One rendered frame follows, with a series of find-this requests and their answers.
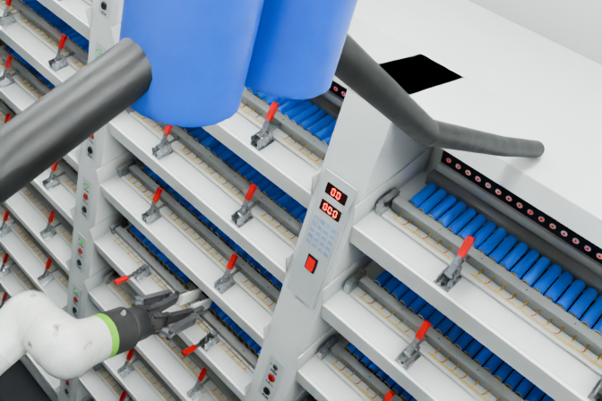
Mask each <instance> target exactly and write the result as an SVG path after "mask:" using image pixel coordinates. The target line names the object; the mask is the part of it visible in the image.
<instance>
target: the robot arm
mask: <svg viewBox="0 0 602 401"><path fill-rule="evenodd" d="M201 293H202V290H201V289H200V288H197V289H195V290H193V291H190V292H186V291H184V292H182V293H180V292H179V291H175V293H174V294H173V293H172V290H170V289H167V290H163V291H159V292H156V293H152V294H146V295H136V296H135V297H134V299H133V303H132V307H129V308H125V307H122V306H120V307H116V308H114V309H111V310H108V311H104V312H102V313H99V314H96V315H93V316H90V317H87V318H84V319H79V320H78V319H76V318H74V317H73V316H71V315H69V314H68V313H67V312H65V311H64V310H62V309H61V308H60V307H59V306H58V305H57V304H56V303H55V302H54V301H53V300H52V299H51V298H50V297H49V296H47V295H46V294H43V293H41V292H39V291H24V292H21V293H18V294H16V295H14V296H13V297H12V298H10V299H9V300H8V301H7V302H6V304H5V305H4V306H3V307H2V308H1V309H0V375H2V374H3V373H4V372H5V371H6V370H7V369H9V368H10V367H11V366H12V365H13V364H14V363H16V362H17V361H18V360H19V359H21V358H22V357H23V356H24V355H25V354H26V353H29V354H30V355H31V357H32V358H33V359H34V360H35V361H36V362H37V363H38V364H39V365H40V367H41V368H42V369H43V370H44V371H45V372H46V373H47V374H48V375H50V376H52V377H54V378H57V379H60V380H69V379H73V378H76V377H79V376H81V375H82V374H83V373H84V372H86V371H87V370H89V369H90V368H91V367H93V366H95V365H96V364H98V363H101V362H103V361H105V360H107V359H109V358H111V357H114V356H116V355H119V354H121V353H124V352H126V351H129V350H131V349H133V348H135V347H136V345H137V344H138V342H140V341H142V340H144V339H146V338H148V337H149V336H151V335H158V334H160V333H161V334H163V335H165V336H166V340H171V339H172V337H173V336H174V335H176V334H178V333H180V332H182V331H184V330H185V329H187V328H190V327H192V326H193V325H194V324H195V322H196V321H197V318H198V315H199V314H201V313H203V311H204V310H206V309H209V308H210V307H211V303H212V299H211V298H207V299H205V300H202V301H199V302H198V303H194V304H191V306H190V308H189V309H184V310H180V311H172V312H168V311H165V312H163V311H164V310H166V309H168V308H169V307H171V306H173V305H175V304H176V305H177V306H180V305H182V304H185V303H189V302H191V301H194V300H196V299H199V298H200V295H201ZM164 295H165V296H164ZM173 323H174V324H173ZM169 324H173V325H172V326H170V325H169ZM167 325H169V326H168V327H167V328H164V327H166V326H167Z"/></svg>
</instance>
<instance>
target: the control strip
mask: <svg viewBox="0 0 602 401"><path fill-rule="evenodd" d="M332 186H333V187H334V188H336V189H337V190H338V191H340V192H341V193H342V195H341V198H340V201H337V200H336V199H334V198H333V197H332V196H330V192H331V187H332ZM356 196H357V189H356V188H354V187H353V186H352V185H350V184H349V183H347V182H346V181H344V180H343V179H341V178H340V177H339V176H337V175H336V174H334V173H333V172H332V171H331V170H330V169H328V168H326V170H325V173H324V176H323V179H322V183H321V186H320V189H319V192H318V194H317V197H316V200H315V203H314V207H313V210H312V213H311V216H310V218H309V221H308V224H307V227H306V230H305V234H304V237H303V240H302V243H301V245H300V248H299V251H298V254H297V258H296V261H295V264H294V267H293V269H292V272H291V275H290V278H289V281H288V285H287V288H288V289H290V290H291V291H292V292H293V293H294V294H295V295H297V296H298V297H299V298H300V299H301V300H302V301H303V302H305V303H306V304H307V305H308V306H309V307H311V308H312V309H313V308H314V306H315V304H316V301H317V298H318V296H319V293H320V291H321V289H322V286H323V282H324V279H325V277H326V275H327V272H328V269H329V267H330V265H331V261H332V258H333V255H334V253H335V251H336V248H337V246H338V243H339V240H340V237H341V234H342V232H343V229H344V226H345V225H346V222H347V219H348V215H349V212H350V211H351V208H352V205H353V203H354V200H355V198H356ZM324 201H325V202H327V203H328V204H329V205H331V206H332V207H333V208H335V209H336V210H337V211H338V212H339V214H338V216H337V219H336V220H335V219H334V218H332V217H331V216H330V215H328V214H327V213H326V212H325V211H323V210H322V206H323V202H324Z"/></svg>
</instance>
